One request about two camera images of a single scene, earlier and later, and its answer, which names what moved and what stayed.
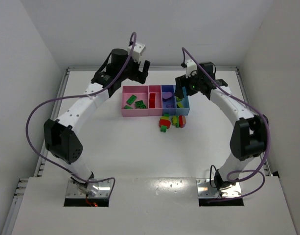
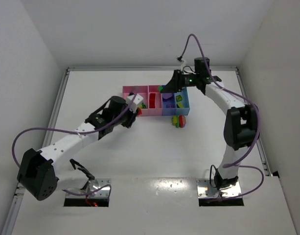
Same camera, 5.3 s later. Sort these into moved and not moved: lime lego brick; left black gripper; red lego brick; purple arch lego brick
Moved: left black gripper
Not moved: lime lego brick; purple arch lego brick; red lego brick
